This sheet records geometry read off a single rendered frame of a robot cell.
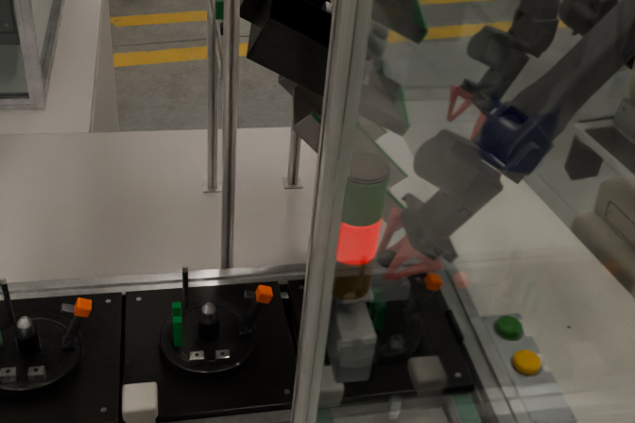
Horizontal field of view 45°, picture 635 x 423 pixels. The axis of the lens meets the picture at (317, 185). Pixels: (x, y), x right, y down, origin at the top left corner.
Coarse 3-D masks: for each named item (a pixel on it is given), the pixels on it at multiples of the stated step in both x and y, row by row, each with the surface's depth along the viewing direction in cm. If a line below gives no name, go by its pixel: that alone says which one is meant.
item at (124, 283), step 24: (288, 264) 127; (0, 288) 117; (24, 288) 118; (48, 288) 118; (72, 288) 119; (96, 288) 120; (120, 288) 119; (144, 288) 120; (168, 288) 120; (120, 408) 107
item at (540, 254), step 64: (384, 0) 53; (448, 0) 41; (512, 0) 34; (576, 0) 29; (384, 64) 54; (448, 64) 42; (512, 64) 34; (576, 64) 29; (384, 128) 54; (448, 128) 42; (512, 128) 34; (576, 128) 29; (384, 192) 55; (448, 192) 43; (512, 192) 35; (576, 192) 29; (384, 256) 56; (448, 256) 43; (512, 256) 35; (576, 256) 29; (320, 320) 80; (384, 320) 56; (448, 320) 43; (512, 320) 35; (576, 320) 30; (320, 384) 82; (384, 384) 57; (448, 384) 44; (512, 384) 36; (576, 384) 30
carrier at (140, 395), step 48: (192, 288) 119; (240, 288) 120; (144, 336) 111; (192, 336) 109; (240, 336) 109; (288, 336) 113; (144, 384) 101; (192, 384) 104; (240, 384) 105; (288, 384) 106
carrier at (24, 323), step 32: (0, 320) 111; (32, 320) 109; (64, 320) 109; (96, 320) 112; (0, 352) 104; (32, 352) 103; (64, 352) 104; (96, 352) 107; (0, 384) 99; (32, 384) 100; (64, 384) 103; (96, 384) 103; (0, 416) 98; (32, 416) 98; (64, 416) 99; (96, 416) 99
